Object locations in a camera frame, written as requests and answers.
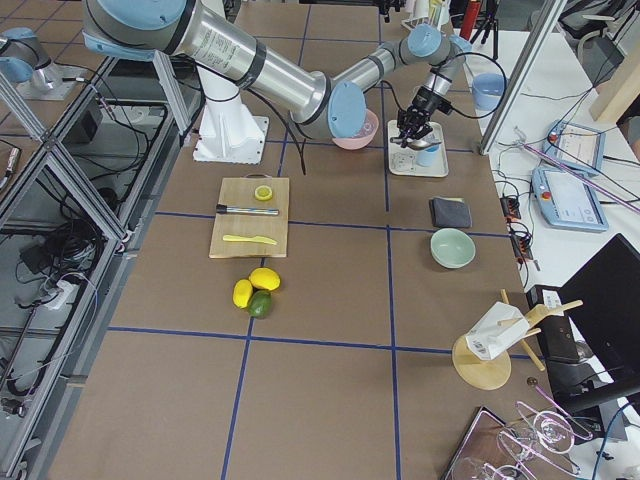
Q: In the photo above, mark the cream bear serving tray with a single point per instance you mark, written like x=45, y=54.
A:
x=402, y=161

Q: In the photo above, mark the blue bowl with fork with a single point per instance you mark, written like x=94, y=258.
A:
x=487, y=91

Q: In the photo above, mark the aluminium frame post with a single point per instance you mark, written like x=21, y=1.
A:
x=549, y=15

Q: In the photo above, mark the lemon half slice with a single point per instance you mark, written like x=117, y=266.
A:
x=263, y=193

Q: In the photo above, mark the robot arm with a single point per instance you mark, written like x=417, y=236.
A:
x=24, y=59
x=320, y=107

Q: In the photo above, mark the yellow plastic knife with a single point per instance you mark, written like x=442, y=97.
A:
x=250, y=239

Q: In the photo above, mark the whole yellow lemon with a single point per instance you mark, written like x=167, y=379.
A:
x=265, y=279

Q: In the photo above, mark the green ceramic bowl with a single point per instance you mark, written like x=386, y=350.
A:
x=452, y=248

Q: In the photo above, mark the green lime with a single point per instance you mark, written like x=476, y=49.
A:
x=260, y=304

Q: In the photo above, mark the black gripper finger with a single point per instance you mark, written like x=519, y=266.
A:
x=406, y=131
x=422, y=136

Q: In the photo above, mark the pile of clear ice cubes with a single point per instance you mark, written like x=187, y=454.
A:
x=367, y=129

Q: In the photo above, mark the steel cylinder rod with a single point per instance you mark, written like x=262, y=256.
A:
x=224, y=209

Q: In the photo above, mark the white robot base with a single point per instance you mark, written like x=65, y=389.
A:
x=228, y=132

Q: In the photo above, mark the black laptop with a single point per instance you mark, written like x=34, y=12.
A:
x=608, y=320

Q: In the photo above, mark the grey folded cloth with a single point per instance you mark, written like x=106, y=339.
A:
x=450, y=213

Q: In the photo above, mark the wooden mug tree stand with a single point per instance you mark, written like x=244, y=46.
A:
x=481, y=356

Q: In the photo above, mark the light blue plastic cup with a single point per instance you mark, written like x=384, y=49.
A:
x=426, y=158

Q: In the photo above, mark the pink bowl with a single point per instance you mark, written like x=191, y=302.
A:
x=355, y=143

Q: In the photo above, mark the red bottle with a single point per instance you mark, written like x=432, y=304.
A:
x=470, y=16

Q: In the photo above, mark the wooden cutting board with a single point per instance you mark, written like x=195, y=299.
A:
x=239, y=191

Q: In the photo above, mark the steel ice scoop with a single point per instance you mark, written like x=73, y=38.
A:
x=405, y=143

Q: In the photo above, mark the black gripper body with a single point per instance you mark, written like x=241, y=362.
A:
x=424, y=101

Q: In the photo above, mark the blue teach pendant tablet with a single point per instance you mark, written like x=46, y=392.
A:
x=566, y=202

